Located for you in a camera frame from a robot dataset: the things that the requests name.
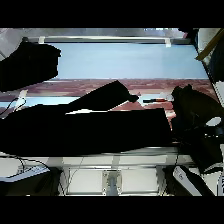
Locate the black trousers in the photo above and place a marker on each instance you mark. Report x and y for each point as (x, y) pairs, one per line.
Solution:
(100, 131)

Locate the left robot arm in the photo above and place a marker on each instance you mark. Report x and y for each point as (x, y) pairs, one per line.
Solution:
(41, 186)

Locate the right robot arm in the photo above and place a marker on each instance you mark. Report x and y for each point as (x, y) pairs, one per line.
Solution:
(200, 156)

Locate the black garment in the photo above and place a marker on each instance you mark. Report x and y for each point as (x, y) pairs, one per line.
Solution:
(30, 65)

